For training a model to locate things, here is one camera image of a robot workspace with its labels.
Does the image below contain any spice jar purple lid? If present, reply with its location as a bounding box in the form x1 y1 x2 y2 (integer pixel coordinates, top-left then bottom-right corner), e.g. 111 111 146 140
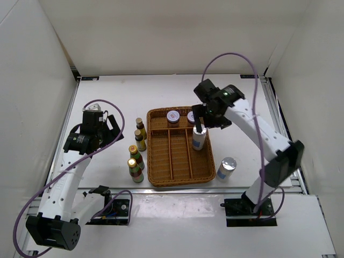
187 111 195 127
167 110 180 128

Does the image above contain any small brown bottle beige cap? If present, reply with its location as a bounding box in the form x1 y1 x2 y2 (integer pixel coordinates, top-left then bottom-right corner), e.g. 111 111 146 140
135 118 147 140

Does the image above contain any sauce bottle yellow cap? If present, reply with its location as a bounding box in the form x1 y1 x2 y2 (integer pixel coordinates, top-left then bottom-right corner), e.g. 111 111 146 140
128 145 145 170
127 158 144 183

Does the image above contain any white canister silver lid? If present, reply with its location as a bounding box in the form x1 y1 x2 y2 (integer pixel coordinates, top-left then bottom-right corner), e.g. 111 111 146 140
192 124 207 151
216 157 237 181

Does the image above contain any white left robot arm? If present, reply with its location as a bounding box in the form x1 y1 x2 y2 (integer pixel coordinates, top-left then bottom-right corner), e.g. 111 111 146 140
26 109 123 250

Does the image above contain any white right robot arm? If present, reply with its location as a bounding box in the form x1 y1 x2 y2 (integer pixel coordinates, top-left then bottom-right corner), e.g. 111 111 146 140
192 79 304 215

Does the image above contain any brown wicker divided tray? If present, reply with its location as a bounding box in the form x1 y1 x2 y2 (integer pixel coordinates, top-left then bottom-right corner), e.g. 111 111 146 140
146 106 216 187

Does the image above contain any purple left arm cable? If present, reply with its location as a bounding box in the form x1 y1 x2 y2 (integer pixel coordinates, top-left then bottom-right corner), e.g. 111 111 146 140
12 99 134 256

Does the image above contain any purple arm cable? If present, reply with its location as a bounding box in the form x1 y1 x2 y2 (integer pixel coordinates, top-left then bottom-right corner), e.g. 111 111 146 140
12 99 134 256
200 53 286 221

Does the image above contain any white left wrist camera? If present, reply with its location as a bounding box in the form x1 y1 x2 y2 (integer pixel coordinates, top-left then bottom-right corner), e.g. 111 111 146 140
82 103 102 112

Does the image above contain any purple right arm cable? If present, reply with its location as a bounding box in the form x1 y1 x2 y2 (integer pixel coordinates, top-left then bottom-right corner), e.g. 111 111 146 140
200 53 286 221

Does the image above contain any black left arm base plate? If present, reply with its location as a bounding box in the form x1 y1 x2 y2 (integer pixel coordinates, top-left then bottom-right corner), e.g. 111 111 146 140
87 198 131 226

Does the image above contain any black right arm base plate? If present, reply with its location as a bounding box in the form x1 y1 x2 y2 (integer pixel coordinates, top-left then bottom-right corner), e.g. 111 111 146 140
220 198 277 227

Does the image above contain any aluminium right side rail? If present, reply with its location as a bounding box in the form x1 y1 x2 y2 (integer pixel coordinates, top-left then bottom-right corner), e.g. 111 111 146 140
262 77 307 193

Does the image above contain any aluminium rail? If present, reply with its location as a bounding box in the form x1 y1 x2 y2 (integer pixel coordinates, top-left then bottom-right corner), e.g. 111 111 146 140
76 186 308 195
262 77 307 193

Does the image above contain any aluminium front rail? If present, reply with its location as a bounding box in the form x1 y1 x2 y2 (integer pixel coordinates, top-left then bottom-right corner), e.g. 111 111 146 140
76 186 308 195

